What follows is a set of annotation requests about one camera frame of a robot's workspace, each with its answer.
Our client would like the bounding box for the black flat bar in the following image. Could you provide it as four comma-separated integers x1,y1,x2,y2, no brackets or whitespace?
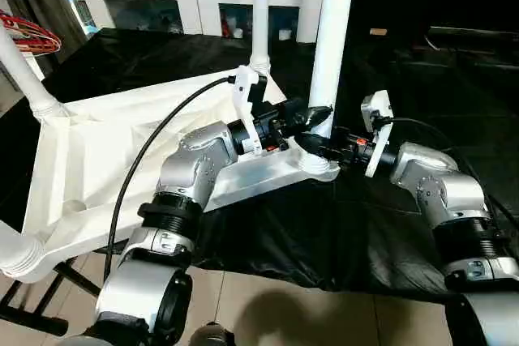
425,25,519,49

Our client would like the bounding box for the black folding table frame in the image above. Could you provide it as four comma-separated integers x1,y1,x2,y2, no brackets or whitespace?
0,250,104,339

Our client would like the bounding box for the black work mat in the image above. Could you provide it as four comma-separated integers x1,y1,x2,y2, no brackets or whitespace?
0,28,519,302

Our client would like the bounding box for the white plastic table leg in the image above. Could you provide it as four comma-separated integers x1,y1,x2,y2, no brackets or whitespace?
0,220,47,284
307,0,359,141
247,0,274,76
0,25,71,121

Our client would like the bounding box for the red cable bundle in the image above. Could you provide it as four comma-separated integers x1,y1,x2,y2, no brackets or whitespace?
0,9,63,56

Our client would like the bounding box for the white plastic table top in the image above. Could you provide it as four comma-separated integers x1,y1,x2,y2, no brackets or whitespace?
19,69,342,284

